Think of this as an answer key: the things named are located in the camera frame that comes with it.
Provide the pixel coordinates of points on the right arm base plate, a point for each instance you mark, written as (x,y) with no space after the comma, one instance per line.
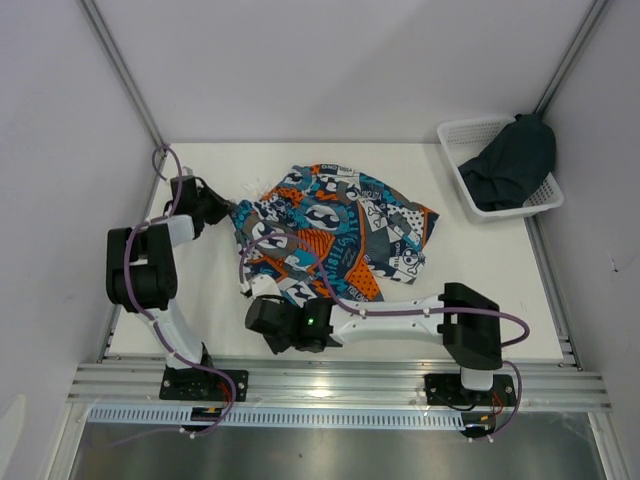
(446,389)

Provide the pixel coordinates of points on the colourful patterned shorts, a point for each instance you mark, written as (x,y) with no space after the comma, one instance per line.
(325,229)

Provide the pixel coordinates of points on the white plastic basket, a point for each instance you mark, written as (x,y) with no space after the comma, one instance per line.
(463,140)

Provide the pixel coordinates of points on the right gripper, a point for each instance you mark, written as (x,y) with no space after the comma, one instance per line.
(276,346)

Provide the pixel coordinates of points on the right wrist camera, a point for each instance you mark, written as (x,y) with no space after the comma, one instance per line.
(259,286)

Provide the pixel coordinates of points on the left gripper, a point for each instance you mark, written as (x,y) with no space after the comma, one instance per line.
(222,207)

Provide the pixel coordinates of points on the slotted cable duct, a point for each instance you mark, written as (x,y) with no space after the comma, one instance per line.
(412,419)

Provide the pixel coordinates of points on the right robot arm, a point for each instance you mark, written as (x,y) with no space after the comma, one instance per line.
(460,319)

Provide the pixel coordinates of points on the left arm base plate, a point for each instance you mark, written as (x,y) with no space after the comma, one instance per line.
(193,385)

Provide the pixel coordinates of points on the aluminium rail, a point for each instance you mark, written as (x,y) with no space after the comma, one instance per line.
(336,384)

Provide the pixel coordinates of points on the dark green shorts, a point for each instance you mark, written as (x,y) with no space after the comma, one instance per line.
(513,166)

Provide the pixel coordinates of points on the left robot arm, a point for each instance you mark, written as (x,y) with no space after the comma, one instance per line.
(141,274)

